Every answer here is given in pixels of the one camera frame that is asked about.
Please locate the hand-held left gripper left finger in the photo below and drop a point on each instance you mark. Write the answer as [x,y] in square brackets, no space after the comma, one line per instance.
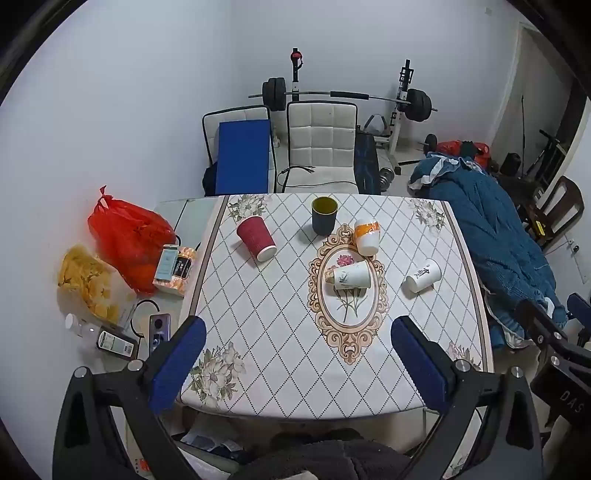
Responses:
[180,364]

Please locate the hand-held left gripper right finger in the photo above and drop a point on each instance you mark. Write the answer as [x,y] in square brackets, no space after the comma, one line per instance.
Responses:
[418,364]

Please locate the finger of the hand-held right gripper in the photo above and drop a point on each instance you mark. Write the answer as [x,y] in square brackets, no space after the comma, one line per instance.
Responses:
[538,318]
[579,305]

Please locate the white black print paper cup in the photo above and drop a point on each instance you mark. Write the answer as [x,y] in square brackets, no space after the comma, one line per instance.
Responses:
[422,275]

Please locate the white flower print paper cup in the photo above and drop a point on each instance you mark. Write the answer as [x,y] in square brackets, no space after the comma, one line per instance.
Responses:
[353,276]

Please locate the orange and white paper cup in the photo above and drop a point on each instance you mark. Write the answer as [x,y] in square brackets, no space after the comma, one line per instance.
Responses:
[367,237]

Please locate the red ribbed paper cup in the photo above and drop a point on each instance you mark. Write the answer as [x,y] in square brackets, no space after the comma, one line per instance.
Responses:
[254,235]

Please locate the dark blue cup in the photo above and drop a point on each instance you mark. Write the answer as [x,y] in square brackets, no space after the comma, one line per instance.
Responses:
[323,224]

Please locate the grey smartphone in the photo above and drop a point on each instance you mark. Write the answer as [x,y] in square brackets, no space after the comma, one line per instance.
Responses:
[159,330]

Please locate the orange patterned packet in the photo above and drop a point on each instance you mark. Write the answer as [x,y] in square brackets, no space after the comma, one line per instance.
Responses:
[185,277]

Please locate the floral diamond pattern tablecloth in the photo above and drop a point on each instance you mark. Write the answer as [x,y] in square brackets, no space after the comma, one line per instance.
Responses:
[258,323]

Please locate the light blue and white box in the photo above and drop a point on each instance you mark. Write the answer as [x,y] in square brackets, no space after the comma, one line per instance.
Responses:
[165,265]

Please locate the brown wooden chair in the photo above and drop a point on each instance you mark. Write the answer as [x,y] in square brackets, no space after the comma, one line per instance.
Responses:
[565,198]

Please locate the blue quilt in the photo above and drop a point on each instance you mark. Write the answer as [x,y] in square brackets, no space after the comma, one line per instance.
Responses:
[485,221]

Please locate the small white bottle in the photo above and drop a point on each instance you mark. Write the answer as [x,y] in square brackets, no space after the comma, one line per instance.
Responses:
[76,323]

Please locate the clear bag of yellow chips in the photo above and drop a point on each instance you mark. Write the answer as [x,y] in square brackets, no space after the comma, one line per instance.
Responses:
[87,281]

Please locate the person's dark fleece clothing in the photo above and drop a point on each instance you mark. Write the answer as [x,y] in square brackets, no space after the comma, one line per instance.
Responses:
[323,461]

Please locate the red plastic bag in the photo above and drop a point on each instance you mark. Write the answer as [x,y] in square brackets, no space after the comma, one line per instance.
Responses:
[124,235]

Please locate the black bag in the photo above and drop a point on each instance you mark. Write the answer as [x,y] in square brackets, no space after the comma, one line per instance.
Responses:
[510,164]

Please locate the dumbbell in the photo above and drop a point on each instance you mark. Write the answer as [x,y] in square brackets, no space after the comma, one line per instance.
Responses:
[385,177]

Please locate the black and blue weight bench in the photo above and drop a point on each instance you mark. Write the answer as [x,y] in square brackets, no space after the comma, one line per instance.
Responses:
[367,166]

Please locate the black weight plate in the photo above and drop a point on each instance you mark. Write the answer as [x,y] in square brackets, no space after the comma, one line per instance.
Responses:
[430,141]

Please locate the blue board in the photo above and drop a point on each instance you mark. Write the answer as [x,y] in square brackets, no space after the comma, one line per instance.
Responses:
[242,157]

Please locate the white door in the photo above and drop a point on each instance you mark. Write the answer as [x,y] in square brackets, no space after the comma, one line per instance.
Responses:
[531,92]

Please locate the white barbell rack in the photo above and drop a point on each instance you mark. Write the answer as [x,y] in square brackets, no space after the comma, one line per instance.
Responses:
[399,117]

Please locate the white padded chair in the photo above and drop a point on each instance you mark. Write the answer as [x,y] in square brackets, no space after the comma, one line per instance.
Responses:
[321,134]
[240,113]

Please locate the barbell with black plates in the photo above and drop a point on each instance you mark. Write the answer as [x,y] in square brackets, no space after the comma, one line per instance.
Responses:
[346,95]

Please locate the white wall socket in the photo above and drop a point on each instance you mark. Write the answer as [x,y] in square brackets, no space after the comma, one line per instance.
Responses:
[575,247]

